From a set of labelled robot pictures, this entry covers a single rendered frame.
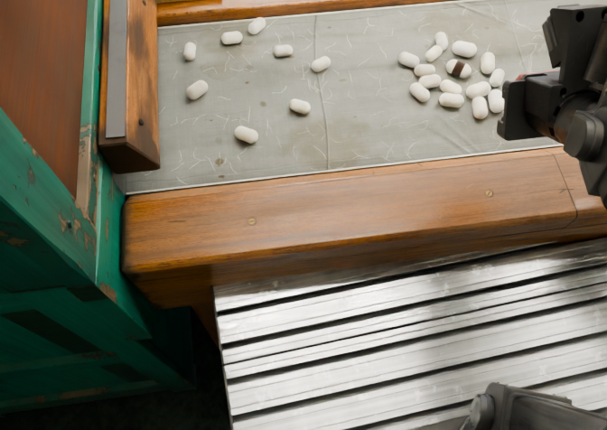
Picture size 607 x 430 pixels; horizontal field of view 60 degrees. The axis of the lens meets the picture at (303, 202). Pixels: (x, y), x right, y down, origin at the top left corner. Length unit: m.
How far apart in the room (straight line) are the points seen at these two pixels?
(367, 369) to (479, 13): 0.60
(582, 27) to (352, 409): 0.50
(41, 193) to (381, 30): 0.60
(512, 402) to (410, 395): 0.19
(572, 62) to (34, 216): 0.50
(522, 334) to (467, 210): 0.19
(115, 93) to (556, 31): 0.49
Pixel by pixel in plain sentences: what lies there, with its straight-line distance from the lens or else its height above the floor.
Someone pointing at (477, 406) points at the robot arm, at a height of 0.79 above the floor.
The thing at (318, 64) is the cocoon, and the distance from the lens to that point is 0.82.
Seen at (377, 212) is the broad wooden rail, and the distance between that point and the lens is 0.69.
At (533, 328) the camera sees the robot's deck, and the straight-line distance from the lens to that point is 0.79.
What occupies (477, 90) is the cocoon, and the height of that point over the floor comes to 0.76.
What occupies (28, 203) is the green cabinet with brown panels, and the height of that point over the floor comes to 1.00.
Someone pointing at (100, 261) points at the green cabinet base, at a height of 0.83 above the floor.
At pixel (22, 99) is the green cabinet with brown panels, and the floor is 1.00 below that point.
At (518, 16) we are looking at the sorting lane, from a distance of 0.99.
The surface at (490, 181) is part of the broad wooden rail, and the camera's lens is 0.75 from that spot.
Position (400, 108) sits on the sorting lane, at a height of 0.74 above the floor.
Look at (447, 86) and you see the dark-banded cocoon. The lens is 0.83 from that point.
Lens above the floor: 1.38
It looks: 63 degrees down
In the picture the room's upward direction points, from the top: 2 degrees clockwise
